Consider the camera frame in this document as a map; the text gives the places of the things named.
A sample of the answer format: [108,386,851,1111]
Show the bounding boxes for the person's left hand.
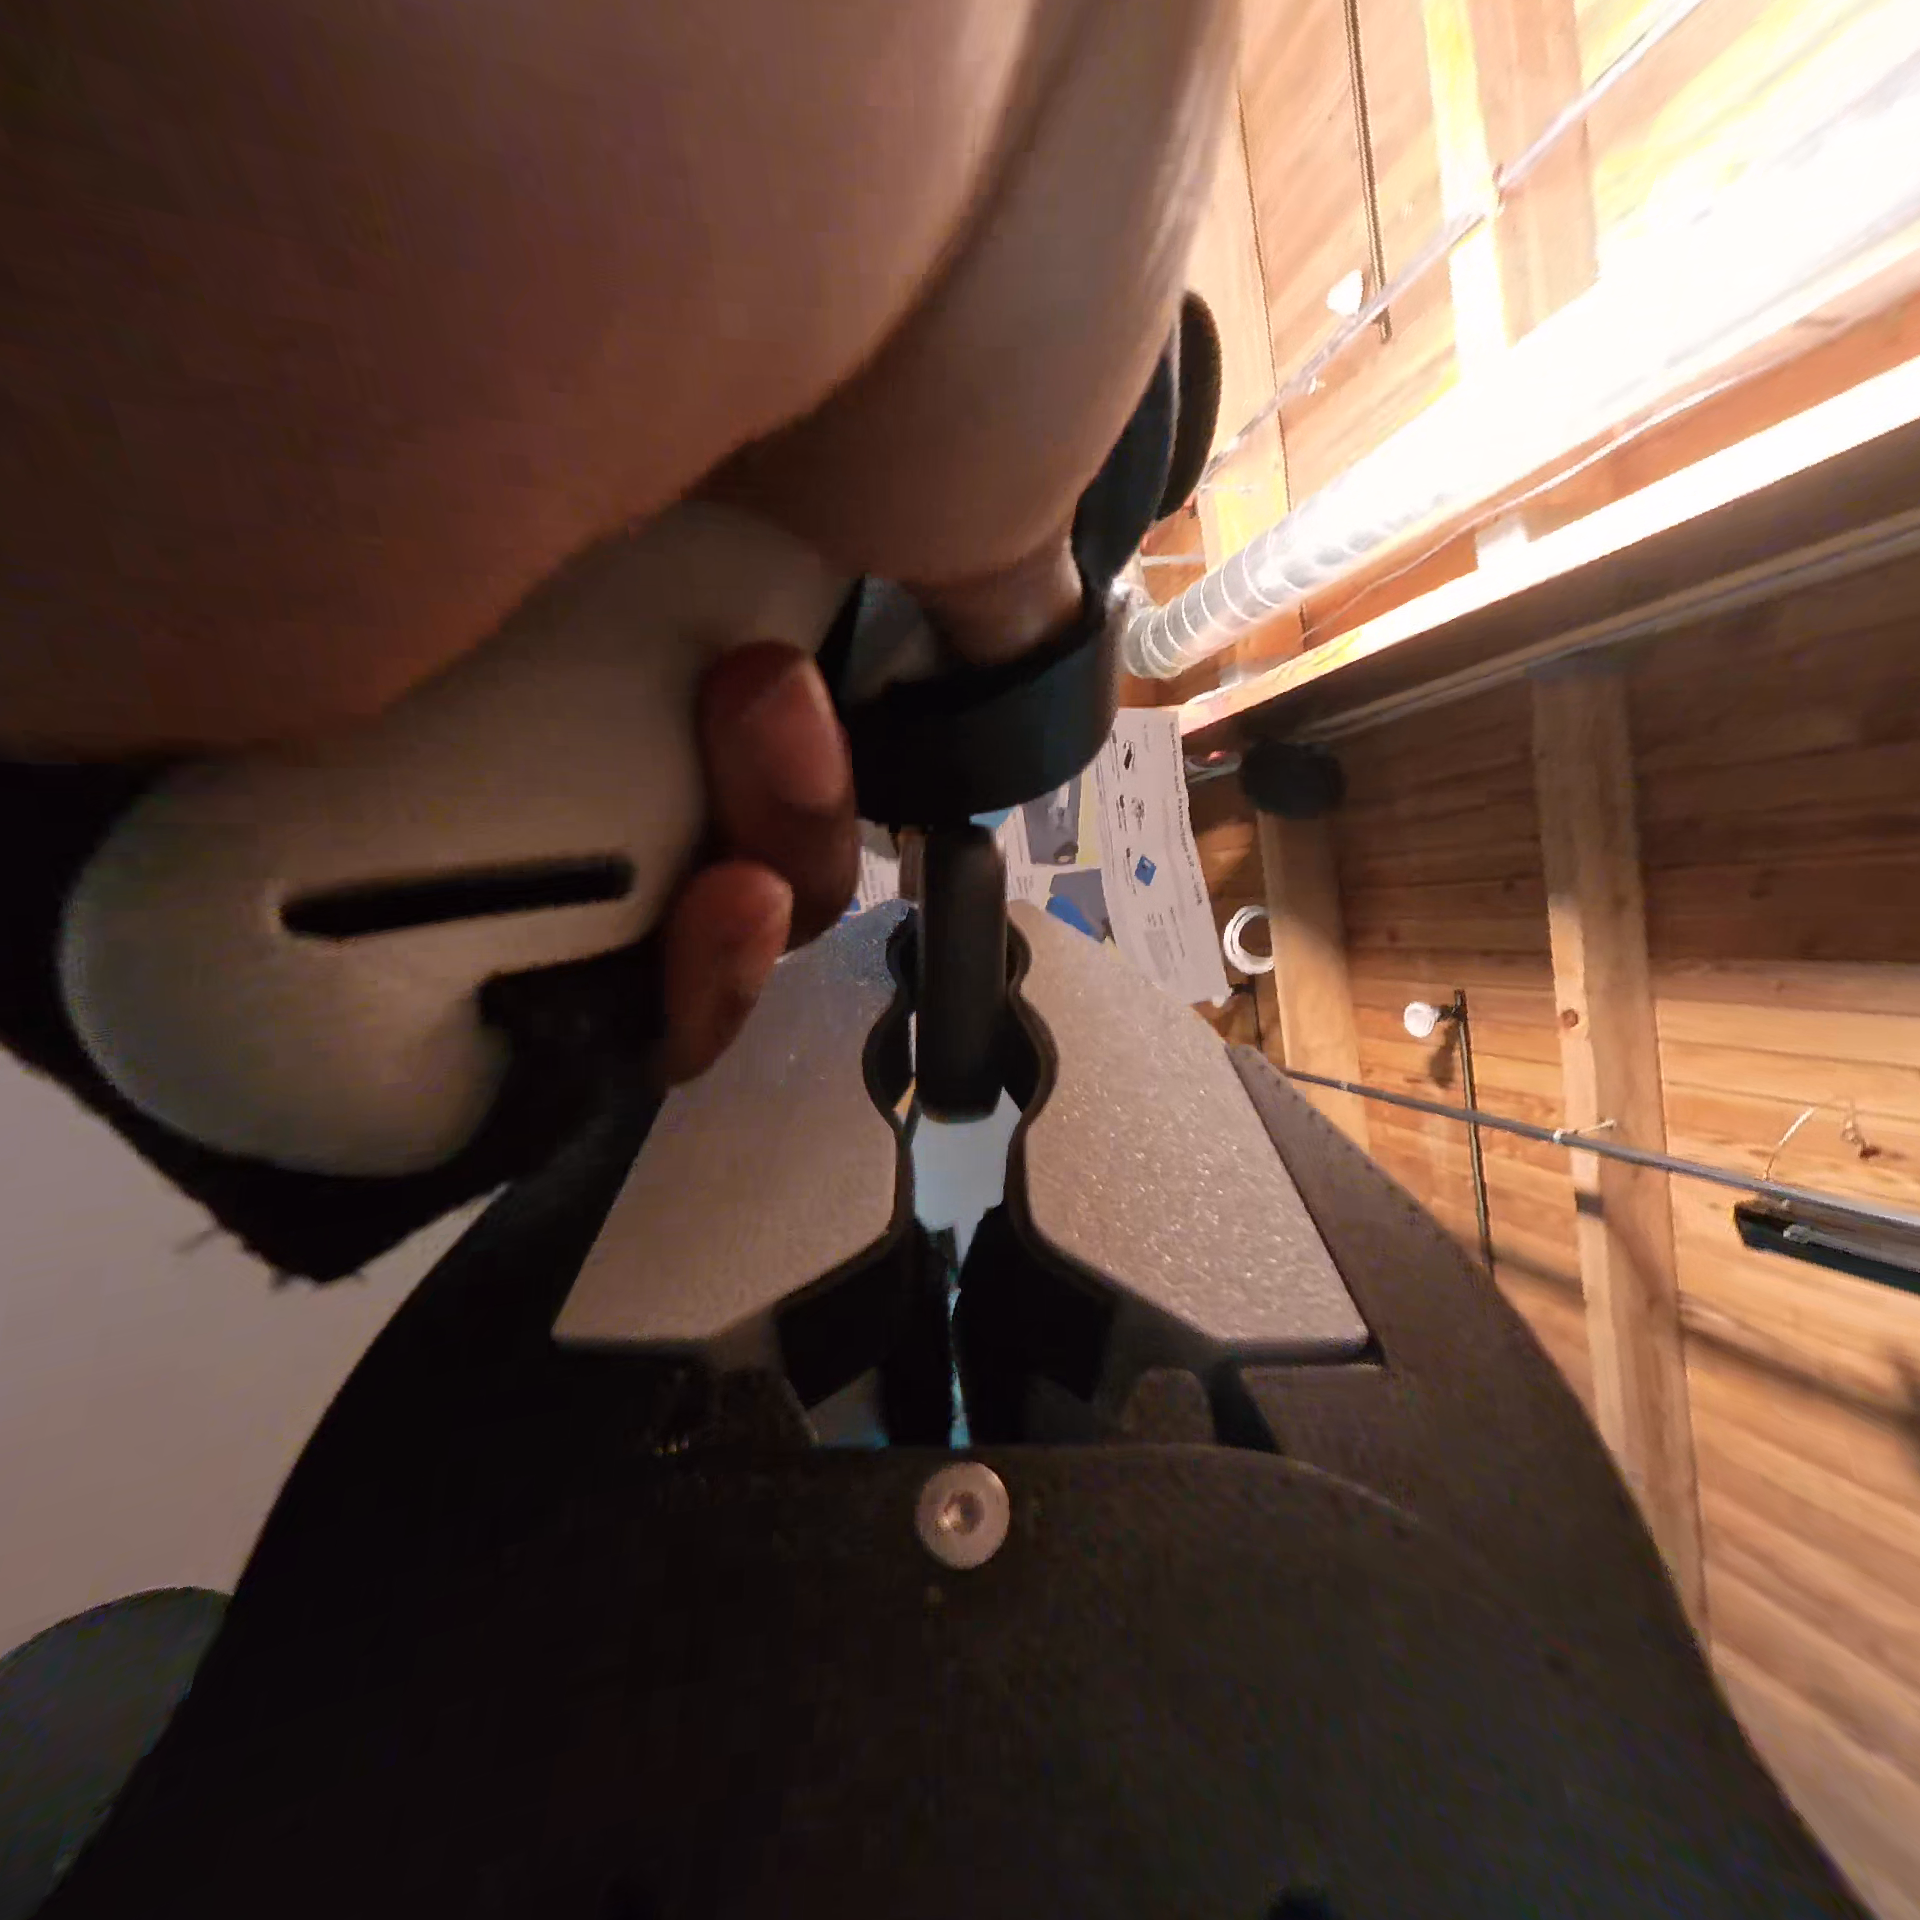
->
[0,0,1249,1087]

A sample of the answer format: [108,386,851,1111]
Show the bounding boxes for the instruction sheet on wooden board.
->
[996,705,1235,1010]

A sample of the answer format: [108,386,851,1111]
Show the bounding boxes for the round silver ventilation duct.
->
[1123,517,1361,682]

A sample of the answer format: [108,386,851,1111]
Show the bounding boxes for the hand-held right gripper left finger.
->
[552,901,917,1347]

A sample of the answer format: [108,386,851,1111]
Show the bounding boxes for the black ceiling light rail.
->
[1733,1192,1920,1296]

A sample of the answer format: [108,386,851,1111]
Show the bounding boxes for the slim rounded dark usb hub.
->
[913,823,1010,1125]

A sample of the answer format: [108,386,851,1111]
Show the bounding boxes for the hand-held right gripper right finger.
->
[1001,904,1373,1348]

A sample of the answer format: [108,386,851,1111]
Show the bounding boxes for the black disc on pole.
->
[1238,736,1347,823]

